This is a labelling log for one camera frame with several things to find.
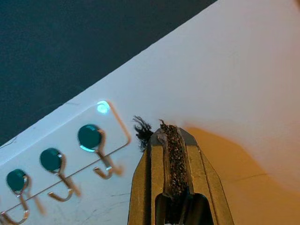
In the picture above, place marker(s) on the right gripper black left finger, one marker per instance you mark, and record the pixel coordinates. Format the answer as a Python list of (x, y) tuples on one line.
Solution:
[(143, 187)]

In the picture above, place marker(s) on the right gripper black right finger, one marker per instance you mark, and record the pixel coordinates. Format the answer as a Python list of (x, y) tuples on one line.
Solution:
[(201, 178)]

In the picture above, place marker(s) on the metal hook with teal disc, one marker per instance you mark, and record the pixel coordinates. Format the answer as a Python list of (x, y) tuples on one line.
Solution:
[(90, 138), (50, 160), (16, 179)]

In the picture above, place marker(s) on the white hook rack plate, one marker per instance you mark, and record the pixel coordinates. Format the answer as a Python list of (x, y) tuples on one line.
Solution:
[(70, 192)]

